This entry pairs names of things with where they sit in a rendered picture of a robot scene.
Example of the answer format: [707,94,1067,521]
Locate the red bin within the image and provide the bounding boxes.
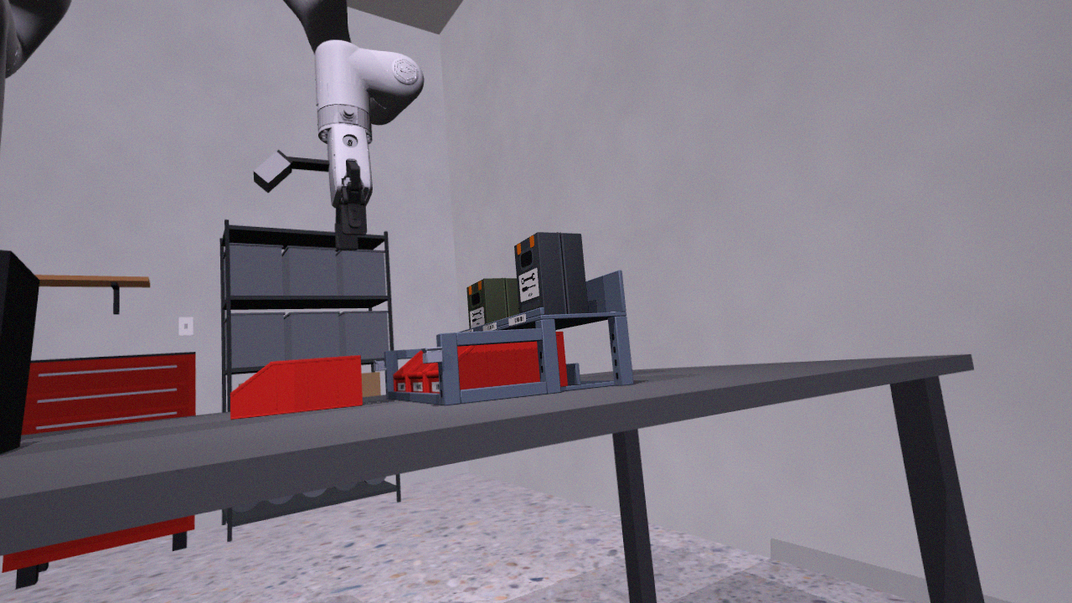
[393,351,423,392]
[408,361,434,393]
[230,355,363,420]
[425,332,568,393]

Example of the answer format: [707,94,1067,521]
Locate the dark grey tool case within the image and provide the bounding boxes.
[513,232,589,315]

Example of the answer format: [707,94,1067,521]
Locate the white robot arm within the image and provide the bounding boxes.
[0,0,425,193]

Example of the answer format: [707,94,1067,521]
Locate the dark green tool case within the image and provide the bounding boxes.
[466,278,519,328]

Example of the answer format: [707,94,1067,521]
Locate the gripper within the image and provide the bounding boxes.
[318,123,373,250]

